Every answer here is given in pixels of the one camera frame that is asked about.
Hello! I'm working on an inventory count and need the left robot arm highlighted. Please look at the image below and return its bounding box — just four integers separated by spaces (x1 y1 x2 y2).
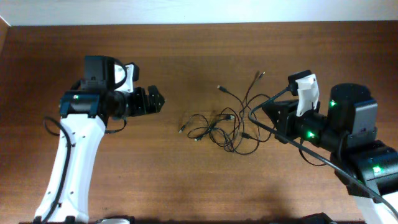
33 55 165 223

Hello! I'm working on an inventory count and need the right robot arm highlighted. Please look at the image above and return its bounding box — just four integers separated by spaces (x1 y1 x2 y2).
261 83 397 223

